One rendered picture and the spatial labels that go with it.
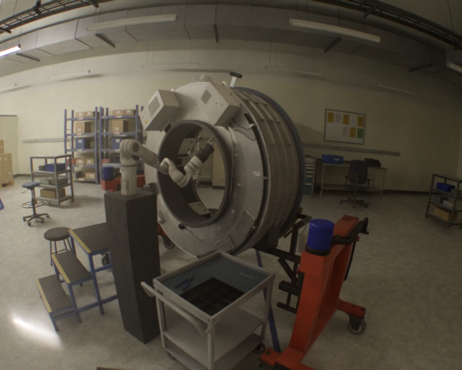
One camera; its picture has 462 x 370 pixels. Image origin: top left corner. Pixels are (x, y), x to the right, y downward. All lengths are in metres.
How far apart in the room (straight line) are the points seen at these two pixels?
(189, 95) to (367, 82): 6.93
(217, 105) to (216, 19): 3.59
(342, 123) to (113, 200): 6.96
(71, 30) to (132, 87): 2.74
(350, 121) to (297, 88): 1.86
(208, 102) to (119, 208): 0.85
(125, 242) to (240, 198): 0.78
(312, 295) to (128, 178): 1.21
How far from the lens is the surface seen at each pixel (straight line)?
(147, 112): 2.18
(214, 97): 1.64
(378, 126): 8.39
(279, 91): 7.30
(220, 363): 1.72
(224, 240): 1.84
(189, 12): 5.22
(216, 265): 1.65
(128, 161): 1.54
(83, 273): 2.18
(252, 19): 5.09
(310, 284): 1.37
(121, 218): 1.53
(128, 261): 1.62
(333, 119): 7.65
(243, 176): 1.64
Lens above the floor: 1.48
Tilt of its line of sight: 12 degrees down
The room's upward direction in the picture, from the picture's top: 3 degrees clockwise
